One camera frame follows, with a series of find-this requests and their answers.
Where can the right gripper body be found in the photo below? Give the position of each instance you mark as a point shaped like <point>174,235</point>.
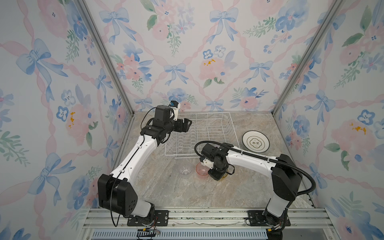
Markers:
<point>216,172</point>

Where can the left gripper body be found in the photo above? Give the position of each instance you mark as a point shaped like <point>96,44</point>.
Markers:
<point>170,127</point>

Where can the pink glass cup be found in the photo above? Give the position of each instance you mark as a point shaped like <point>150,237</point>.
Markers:
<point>202,171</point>

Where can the white wire dish rack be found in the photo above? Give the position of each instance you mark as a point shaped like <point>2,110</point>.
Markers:
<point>216,126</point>

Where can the clear glass cup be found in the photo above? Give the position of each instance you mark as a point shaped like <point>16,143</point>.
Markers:
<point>186,171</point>

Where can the grey patterned plate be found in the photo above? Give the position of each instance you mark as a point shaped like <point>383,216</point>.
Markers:
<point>255,142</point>

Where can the yellow glass cup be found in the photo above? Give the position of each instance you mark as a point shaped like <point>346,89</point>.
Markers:
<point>225,175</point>

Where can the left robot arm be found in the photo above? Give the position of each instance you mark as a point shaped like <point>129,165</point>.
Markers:
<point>116,191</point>

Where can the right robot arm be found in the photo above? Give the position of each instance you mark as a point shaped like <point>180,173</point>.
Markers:
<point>285,176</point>

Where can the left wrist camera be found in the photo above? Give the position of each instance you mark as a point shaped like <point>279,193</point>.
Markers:
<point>175,106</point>

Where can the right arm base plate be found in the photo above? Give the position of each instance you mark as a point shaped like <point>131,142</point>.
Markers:
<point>257,218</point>

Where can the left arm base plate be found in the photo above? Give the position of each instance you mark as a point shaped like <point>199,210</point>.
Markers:
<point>158,218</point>

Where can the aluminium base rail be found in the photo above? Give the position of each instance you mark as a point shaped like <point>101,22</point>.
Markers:
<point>210,224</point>

